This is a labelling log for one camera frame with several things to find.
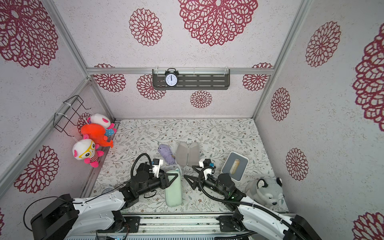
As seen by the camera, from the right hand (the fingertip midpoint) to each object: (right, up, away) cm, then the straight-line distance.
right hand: (188, 171), depth 72 cm
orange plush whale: (-57, +19, +20) cm, 63 cm away
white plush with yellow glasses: (-55, +10, +8) cm, 56 cm away
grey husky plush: (+35, -7, -6) cm, 36 cm away
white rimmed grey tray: (+30, -6, +14) cm, 33 cm away
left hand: (-6, -4, +6) cm, 9 cm away
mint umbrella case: (-7, -11, +2) cm, 13 cm away
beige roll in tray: (+28, -2, +20) cm, 35 cm away
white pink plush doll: (-56, +27, +23) cm, 67 cm away
